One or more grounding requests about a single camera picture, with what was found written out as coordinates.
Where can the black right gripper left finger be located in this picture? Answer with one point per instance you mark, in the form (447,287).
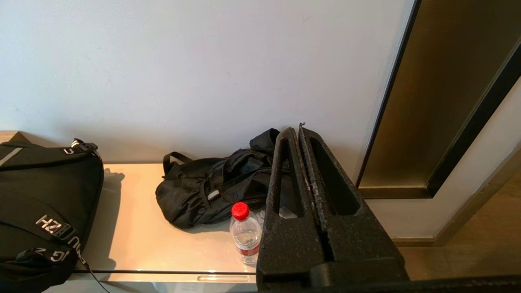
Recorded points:
(293,244)

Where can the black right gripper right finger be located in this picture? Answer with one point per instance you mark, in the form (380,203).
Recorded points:
(358,244)

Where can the red-capped clear water bottle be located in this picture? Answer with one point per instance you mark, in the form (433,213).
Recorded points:
(245,234)

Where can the crumpled black nylon bag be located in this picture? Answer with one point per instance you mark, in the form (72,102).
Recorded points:
(203,191)

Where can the wooden skirting board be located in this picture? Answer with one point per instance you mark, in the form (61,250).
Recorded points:
(468,211)

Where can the black backpack with grey stripes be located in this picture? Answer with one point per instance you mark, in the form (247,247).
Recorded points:
(44,191)

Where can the wooden desk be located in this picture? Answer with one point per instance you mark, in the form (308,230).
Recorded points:
(8,136)

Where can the dark bronze door frame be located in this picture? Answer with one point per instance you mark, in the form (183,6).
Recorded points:
(439,101)

